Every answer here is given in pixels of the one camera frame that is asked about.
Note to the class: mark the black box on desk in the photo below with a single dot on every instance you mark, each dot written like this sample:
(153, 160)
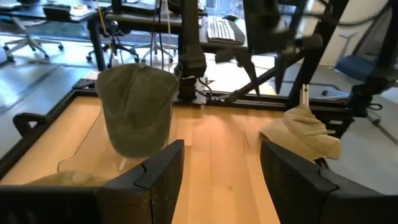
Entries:
(57, 11)

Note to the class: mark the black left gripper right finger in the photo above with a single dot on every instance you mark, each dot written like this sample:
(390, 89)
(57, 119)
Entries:
(289, 186)

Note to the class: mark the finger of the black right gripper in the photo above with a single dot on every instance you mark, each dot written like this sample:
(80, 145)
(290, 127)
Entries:
(248, 73)
(280, 74)

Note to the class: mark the black office desk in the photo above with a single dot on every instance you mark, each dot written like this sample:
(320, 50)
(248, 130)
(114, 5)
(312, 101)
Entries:
(77, 17)
(149, 18)

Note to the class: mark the black base office chair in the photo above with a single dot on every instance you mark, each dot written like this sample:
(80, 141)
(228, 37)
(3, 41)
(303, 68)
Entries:
(113, 46)

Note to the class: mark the computer keyboard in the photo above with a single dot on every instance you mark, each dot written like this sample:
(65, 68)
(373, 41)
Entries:
(222, 29)

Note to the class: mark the dark green cap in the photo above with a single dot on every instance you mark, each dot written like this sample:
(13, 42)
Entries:
(136, 109)

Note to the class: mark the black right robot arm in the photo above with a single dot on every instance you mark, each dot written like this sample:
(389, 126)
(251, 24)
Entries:
(190, 62)

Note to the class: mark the white base office chair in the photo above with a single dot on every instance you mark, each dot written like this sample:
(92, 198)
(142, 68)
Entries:
(28, 42)

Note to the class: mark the silver frame bracket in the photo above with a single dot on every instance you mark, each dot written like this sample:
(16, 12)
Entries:
(304, 95)

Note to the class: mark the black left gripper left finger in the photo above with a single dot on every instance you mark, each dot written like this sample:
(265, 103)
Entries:
(155, 186)

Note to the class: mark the blue seat office chair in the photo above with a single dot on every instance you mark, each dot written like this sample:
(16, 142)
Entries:
(354, 67)

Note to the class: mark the black computer mouse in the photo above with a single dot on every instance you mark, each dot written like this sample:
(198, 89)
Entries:
(230, 17)

